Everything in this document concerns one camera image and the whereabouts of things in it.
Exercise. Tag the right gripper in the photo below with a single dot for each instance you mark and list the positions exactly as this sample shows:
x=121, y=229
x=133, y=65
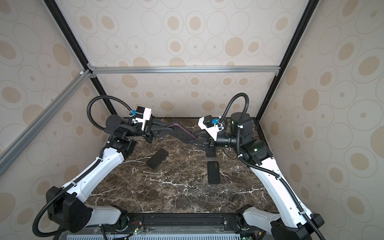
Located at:
x=203, y=144

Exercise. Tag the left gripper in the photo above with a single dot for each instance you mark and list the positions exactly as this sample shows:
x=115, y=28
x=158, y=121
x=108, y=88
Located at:
x=151, y=131

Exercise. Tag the blue phone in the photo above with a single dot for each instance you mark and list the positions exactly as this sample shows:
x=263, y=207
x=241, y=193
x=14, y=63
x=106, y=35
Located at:
x=211, y=153

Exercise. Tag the black phone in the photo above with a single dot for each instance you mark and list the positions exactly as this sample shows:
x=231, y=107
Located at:
x=181, y=133
x=157, y=158

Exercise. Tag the black phone case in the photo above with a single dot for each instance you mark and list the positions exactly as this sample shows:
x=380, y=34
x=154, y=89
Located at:
x=213, y=173

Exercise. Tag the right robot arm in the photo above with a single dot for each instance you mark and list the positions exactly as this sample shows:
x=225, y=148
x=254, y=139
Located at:
x=233, y=129

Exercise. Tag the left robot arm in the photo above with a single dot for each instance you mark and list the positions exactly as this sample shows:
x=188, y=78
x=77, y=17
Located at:
x=66, y=209

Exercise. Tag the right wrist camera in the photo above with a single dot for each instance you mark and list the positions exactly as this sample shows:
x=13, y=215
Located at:
x=211, y=125

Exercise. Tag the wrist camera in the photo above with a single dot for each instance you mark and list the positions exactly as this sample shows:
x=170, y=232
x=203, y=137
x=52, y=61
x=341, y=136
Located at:
x=211, y=125
x=140, y=119

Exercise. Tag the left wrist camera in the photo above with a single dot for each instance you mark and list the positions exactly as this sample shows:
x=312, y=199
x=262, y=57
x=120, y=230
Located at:
x=140, y=119

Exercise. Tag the horizontal aluminium rail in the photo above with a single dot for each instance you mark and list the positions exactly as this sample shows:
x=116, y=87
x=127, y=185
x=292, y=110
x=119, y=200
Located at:
x=186, y=69

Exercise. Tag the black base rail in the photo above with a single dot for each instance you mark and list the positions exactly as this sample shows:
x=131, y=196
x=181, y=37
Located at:
x=229, y=226

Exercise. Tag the left aluminium rail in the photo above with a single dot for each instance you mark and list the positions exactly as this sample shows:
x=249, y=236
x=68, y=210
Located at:
x=28, y=135

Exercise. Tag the left black corner post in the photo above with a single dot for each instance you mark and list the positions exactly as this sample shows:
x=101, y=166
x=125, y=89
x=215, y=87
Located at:
x=59, y=18

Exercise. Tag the black corner post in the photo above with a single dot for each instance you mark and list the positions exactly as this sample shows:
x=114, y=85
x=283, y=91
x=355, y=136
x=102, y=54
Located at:
x=59, y=18
x=302, y=25

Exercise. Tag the right black corner post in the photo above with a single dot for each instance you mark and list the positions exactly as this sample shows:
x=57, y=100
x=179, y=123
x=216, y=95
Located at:
x=302, y=25

